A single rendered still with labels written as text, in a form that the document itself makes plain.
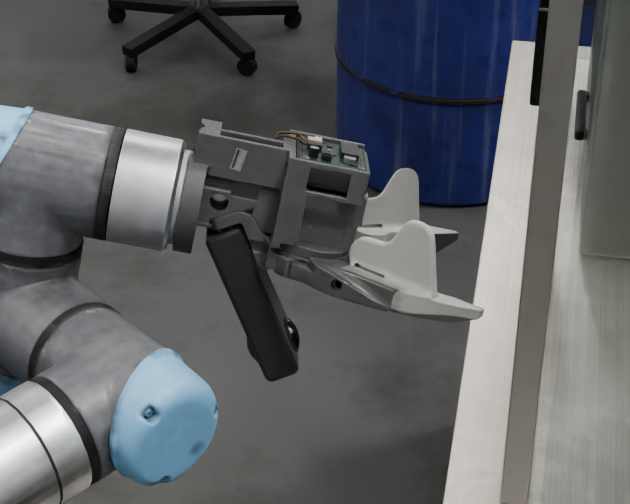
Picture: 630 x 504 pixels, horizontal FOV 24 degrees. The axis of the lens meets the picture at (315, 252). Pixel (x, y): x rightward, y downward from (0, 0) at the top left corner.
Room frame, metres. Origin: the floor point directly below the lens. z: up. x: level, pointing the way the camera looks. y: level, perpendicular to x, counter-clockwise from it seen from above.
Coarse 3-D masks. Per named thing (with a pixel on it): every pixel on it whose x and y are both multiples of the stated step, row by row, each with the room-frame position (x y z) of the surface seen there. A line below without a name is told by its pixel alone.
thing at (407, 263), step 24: (360, 240) 0.77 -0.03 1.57; (408, 240) 0.75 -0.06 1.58; (432, 240) 0.75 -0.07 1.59; (360, 264) 0.76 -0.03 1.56; (384, 264) 0.75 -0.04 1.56; (408, 264) 0.75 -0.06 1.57; (432, 264) 0.74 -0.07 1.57; (408, 288) 0.74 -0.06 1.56; (432, 288) 0.73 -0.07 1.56; (408, 312) 0.73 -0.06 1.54; (432, 312) 0.73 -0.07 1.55; (456, 312) 0.72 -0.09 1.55; (480, 312) 0.73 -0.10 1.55
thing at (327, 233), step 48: (240, 144) 0.80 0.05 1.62; (288, 144) 0.82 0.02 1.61; (336, 144) 0.85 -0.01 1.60; (192, 192) 0.78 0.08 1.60; (240, 192) 0.80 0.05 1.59; (288, 192) 0.78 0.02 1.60; (336, 192) 0.80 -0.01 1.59; (192, 240) 0.78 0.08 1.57; (288, 240) 0.77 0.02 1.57; (336, 240) 0.78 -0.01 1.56
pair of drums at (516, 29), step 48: (384, 0) 3.32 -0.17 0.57; (432, 0) 3.26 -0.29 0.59; (480, 0) 3.25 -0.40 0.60; (528, 0) 3.29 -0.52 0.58; (336, 48) 3.54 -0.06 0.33; (384, 48) 3.32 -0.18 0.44; (432, 48) 3.26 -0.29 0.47; (480, 48) 3.25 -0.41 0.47; (384, 96) 3.31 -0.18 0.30; (432, 96) 3.26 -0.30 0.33; (480, 96) 3.25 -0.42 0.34; (384, 144) 3.31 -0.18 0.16; (432, 144) 3.25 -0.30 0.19; (480, 144) 3.25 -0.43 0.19; (432, 192) 3.25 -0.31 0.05; (480, 192) 3.25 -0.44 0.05
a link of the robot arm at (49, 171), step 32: (0, 128) 0.80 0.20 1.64; (32, 128) 0.80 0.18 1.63; (64, 128) 0.81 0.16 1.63; (96, 128) 0.82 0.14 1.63; (0, 160) 0.78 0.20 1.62; (32, 160) 0.79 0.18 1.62; (64, 160) 0.79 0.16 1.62; (96, 160) 0.79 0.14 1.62; (0, 192) 0.78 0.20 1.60; (32, 192) 0.78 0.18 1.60; (64, 192) 0.78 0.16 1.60; (96, 192) 0.78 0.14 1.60; (0, 224) 0.77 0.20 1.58; (32, 224) 0.77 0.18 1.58; (64, 224) 0.78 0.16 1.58; (96, 224) 0.78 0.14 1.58; (32, 256) 0.77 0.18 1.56
